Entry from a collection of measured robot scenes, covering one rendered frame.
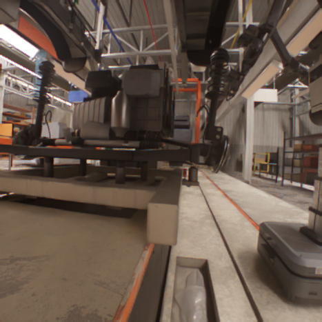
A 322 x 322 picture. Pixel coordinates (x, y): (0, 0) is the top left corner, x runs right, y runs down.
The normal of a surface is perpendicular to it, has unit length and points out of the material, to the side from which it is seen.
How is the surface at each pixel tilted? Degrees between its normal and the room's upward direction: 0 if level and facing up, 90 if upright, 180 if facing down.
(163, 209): 90
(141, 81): 90
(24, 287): 0
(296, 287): 90
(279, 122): 90
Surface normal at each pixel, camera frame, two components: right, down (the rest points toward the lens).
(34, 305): 0.04, -1.00
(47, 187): -0.13, 0.00
